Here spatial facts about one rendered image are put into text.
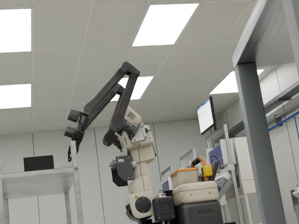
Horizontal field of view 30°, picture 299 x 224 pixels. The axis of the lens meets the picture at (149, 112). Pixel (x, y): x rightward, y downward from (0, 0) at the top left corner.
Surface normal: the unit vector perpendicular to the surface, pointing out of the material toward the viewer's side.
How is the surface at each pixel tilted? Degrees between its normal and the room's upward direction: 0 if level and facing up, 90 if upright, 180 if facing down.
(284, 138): 90
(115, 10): 180
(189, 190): 90
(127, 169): 90
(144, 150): 90
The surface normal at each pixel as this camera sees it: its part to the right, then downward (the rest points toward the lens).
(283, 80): -0.97, 0.07
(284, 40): 0.13, 0.96
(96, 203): 0.20, -0.27
